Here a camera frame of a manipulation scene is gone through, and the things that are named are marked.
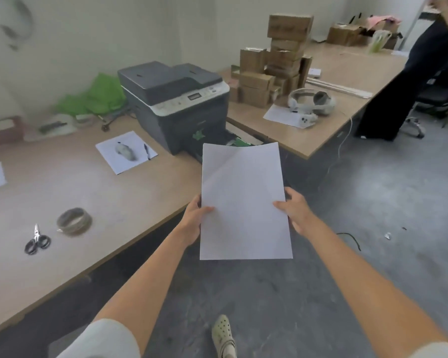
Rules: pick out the person's left hand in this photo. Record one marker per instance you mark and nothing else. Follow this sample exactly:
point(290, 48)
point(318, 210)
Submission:
point(190, 223)

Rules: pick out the small white card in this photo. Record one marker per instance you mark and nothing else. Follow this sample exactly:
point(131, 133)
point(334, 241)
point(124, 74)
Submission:
point(315, 73)

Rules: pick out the clear plastic bag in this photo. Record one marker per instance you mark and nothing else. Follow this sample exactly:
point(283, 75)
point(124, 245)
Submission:
point(59, 137)

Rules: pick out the person's right forearm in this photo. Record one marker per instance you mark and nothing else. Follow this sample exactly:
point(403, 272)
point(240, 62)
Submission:
point(366, 287)

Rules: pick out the black office chair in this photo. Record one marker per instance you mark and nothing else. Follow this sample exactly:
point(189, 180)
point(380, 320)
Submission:
point(440, 96)

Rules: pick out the person's right hand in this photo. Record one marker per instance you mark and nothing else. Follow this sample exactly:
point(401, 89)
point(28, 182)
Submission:
point(298, 212)

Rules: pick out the white game controller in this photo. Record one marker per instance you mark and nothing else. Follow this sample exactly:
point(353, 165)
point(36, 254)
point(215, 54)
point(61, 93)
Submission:
point(126, 152)
point(307, 121)

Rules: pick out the black pen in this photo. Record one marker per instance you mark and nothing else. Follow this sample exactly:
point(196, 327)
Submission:
point(146, 150)

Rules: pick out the grey black printer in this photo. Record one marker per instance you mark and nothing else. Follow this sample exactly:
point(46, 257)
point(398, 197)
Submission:
point(171, 89)

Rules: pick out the open cardboard box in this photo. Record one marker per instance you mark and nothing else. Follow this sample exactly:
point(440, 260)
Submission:
point(343, 35)

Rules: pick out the stack of cardboard boxes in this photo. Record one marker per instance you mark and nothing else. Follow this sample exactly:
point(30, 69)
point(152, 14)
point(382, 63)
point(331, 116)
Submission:
point(287, 27)

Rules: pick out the white green plastic bag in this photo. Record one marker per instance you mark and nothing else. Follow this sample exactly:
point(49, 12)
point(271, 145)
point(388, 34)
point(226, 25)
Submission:
point(380, 40)

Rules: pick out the person's left forearm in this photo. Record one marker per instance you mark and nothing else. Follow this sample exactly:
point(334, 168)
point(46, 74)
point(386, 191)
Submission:
point(145, 287)

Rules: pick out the green black hand tool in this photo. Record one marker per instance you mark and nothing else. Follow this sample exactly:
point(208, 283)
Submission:
point(52, 126)

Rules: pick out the person's left clog shoe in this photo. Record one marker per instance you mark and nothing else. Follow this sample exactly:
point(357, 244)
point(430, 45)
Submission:
point(224, 335)

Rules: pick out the clear tape roll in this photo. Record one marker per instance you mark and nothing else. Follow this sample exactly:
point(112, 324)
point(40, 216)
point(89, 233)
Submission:
point(72, 231)

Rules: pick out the white paper sheet stack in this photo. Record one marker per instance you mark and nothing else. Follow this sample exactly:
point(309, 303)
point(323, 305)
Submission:
point(242, 205)

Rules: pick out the white headset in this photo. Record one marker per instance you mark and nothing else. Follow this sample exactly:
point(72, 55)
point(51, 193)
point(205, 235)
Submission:
point(323, 102)

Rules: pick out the white form sheet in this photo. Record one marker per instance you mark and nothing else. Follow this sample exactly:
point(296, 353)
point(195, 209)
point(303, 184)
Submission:
point(278, 113)
point(128, 139)

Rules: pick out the long white strips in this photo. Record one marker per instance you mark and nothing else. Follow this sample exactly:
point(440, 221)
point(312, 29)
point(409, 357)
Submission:
point(339, 88)

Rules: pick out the pink cloth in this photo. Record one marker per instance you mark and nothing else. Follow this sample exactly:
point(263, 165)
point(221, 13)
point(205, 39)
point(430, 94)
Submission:
point(384, 21)

